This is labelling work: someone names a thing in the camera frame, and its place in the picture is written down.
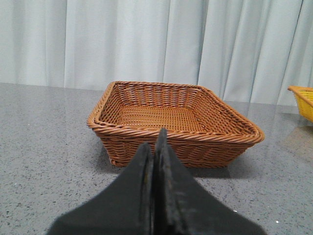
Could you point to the yellow woven basket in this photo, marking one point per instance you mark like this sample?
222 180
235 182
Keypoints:
304 99

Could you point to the white curtain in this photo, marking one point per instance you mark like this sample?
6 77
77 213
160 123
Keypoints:
243 50

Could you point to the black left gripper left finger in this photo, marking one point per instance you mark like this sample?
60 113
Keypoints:
123 208

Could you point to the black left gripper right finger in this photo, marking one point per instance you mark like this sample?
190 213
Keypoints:
181 205

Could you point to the brown wicker basket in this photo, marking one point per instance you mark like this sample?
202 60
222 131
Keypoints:
202 129

